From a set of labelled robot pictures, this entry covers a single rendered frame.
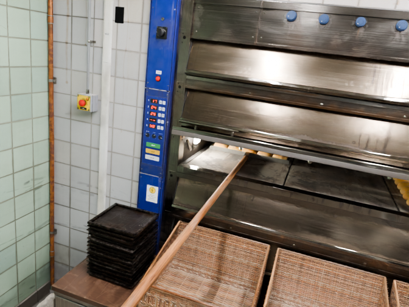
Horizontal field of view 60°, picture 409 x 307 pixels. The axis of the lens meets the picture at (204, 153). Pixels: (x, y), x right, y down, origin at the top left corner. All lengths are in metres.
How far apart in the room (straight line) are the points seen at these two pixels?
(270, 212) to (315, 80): 0.74
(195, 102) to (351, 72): 0.80
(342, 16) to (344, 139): 0.57
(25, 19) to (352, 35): 1.71
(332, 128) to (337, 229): 0.54
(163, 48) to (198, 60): 0.20
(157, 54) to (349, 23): 0.96
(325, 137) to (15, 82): 1.69
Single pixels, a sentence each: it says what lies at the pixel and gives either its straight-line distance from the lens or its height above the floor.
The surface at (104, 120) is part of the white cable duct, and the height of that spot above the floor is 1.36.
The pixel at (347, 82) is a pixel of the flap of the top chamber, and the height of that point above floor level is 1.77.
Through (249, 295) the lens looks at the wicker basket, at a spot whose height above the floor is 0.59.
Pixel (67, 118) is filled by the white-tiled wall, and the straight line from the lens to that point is 2.40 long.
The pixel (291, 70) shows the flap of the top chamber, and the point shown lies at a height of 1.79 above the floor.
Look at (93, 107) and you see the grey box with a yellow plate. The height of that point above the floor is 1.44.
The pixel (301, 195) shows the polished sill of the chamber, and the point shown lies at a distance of 1.94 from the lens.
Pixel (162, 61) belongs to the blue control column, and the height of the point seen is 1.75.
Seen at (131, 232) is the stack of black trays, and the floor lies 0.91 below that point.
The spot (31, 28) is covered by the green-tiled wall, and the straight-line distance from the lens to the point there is 2.33.
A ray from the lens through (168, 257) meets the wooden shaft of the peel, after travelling 1.17.
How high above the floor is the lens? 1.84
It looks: 16 degrees down
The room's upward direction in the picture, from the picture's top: 7 degrees clockwise
